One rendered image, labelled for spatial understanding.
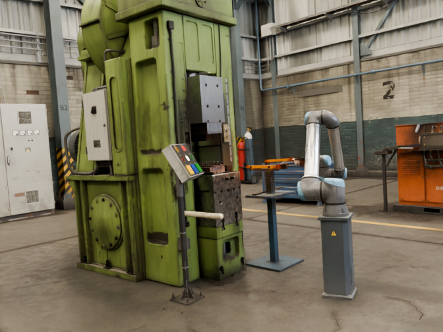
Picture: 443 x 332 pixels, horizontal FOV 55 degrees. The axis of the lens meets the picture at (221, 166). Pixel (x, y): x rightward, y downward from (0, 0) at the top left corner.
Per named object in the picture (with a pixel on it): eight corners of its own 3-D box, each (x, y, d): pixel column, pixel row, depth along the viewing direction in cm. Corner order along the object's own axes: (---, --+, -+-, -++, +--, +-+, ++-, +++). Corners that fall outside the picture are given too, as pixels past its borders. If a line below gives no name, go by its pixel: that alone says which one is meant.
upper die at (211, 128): (222, 132, 377) (221, 122, 376) (207, 134, 361) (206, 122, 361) (188, 136, 403) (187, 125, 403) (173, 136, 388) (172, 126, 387)
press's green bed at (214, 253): (245, 269, 392) (242, 219, 389) (219, 281, 363) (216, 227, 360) (201, 261, 427) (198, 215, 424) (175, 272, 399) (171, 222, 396)
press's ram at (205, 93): (231, 122, 387) (228, 78, 384) (202, 122, 357) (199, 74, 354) (196, 125, 413) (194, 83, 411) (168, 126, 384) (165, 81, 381)
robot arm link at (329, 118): (338, 106, 335) (348, 173, 372) (322, 107, 340) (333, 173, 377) (337, 114, 326) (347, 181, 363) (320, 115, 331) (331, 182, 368)
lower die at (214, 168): (225, 172, 379) (224, 163, 378) (209, 174, 364) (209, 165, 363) (190, 172, 406) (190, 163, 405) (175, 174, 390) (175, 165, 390)
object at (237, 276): (265, 271, 384) (265, 269, 384) (225, 291, 339) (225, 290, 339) (231, 265, 409) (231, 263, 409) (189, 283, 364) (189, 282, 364)
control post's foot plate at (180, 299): (207, 296, 331) (206, 285, 330) (187, 306, 314) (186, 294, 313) (186, 291, 344) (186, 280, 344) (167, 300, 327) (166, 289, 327)
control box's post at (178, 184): (190, 298, 330) (180, 159, 323) (187, 300, 327) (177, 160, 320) (187, 297, 332) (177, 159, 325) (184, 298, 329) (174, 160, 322)
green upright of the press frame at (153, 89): (200, 278, 374) (182, 13, 359) (179, 288, 354) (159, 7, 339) (166, 271, 402) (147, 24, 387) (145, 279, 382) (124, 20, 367)
